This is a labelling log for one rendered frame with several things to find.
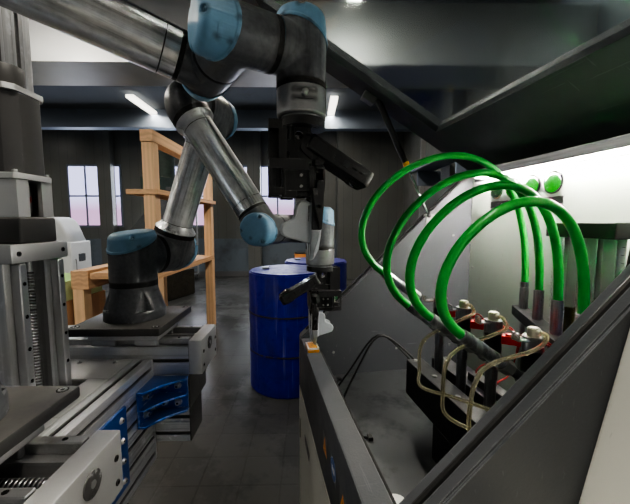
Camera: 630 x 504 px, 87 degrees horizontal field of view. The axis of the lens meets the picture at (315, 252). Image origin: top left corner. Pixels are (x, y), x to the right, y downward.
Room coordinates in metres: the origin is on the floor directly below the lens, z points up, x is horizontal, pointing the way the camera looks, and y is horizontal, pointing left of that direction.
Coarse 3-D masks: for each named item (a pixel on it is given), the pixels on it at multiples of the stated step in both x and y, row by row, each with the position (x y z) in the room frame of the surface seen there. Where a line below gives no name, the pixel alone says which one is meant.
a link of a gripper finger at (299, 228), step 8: (304, 200) 0.50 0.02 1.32; (296, 208) 0.50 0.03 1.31; (304, 208) 0.50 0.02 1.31; (296, 216) 0.50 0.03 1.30; (304, 216) 0.50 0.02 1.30; (288, 224) 0.50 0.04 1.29; (296, 224) 0.50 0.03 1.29; (304, 224) 0.50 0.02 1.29; (288, 232) 0.50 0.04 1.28; (296, 232) 0.50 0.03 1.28; (304, 232) 0.50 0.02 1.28; (312, 232) 0.49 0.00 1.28; (320, 232) 0.50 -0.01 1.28; (304, 240) 0.50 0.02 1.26; (312, 240) 0.50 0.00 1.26; (312, 248) 0.50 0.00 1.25; (312, 256) 0.51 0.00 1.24
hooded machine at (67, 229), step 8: (56, 224) 5.87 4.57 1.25; (64, 224) 5.96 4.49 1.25; (72, 224) 6.16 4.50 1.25; (56, 232) 5.87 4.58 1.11; (64, 232) 5.89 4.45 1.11; (72, 232) 6.08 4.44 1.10; (80, 232) 6.30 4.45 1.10; (56, 240) 5.87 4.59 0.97; (64, 240) 5.88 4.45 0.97; (72, 240) 6.00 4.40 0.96; (80, 240) 6.21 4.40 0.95; (72, 248) 5.88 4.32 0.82; (80, 248) 6.10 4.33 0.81; (88, 248) 6.33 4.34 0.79; (72, 256) 5.88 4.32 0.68; (80, 256) 6.08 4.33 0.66; (88, 256) 6.31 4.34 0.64; (64, 264) 5.84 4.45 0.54; (72, 264) 5.86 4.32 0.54; (80, 264) 6.07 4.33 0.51; (88, 264) 6.30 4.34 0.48; (64, 272) 5.84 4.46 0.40
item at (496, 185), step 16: (464, 192) 0.52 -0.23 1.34; (480, 192) 0.52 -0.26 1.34; (528, 192) 0.53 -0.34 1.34; (448, 208) 0.51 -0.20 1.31; (432, 224) 0.51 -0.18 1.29; (416, 240) 0.51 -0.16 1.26; (416, 256) 0.50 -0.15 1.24; (560, 256) 0.54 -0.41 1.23; (560, 272) 0.54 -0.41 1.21; (560, 288) 0.55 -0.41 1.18; (416, 304) 0.50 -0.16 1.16; (560, 304) 0.54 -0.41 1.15; (432, 320) 0.51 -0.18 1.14; (560, 320) 0.54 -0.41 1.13; (448, 336) 0.52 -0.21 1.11
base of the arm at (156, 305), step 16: (112, 288) 0.83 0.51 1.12; (128, 288) 0.82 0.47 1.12; (144, 288) 0.84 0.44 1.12; (112, 304) 0.81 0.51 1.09; (128, 304) 0.81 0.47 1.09; (144, 304) 0.84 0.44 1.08; (160, 304) 0.87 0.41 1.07; (112, 320) 0.80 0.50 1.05; (128, 320) 0.81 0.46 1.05; (144, 320) 0.82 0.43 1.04
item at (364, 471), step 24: (312, 360) 0.79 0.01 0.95; (312, 384) 0.74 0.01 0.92; (336, 384) 0.67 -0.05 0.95; (312, 408) 0.74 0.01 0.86; (336, 408) 0.58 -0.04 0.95; (312, 432) 0.74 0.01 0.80; (336, 432) 0.51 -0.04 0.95; (360, 432) 0.51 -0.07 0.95; (336, 456) 0.50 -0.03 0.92; (360, 456) 0.46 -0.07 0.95; (336, 480) 0.50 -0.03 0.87; (360, 480) 0.41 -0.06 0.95; (384, 480) 0.41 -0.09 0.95
